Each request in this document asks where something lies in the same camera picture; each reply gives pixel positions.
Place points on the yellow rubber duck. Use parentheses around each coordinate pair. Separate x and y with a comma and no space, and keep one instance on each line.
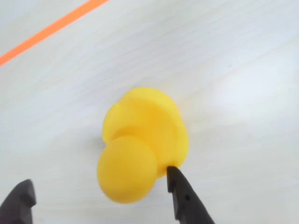
(142,140)

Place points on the orange tape strip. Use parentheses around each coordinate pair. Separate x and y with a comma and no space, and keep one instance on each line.
(46,30)

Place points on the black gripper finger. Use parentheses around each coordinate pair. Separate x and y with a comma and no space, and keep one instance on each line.
(187,200)
(18,205)

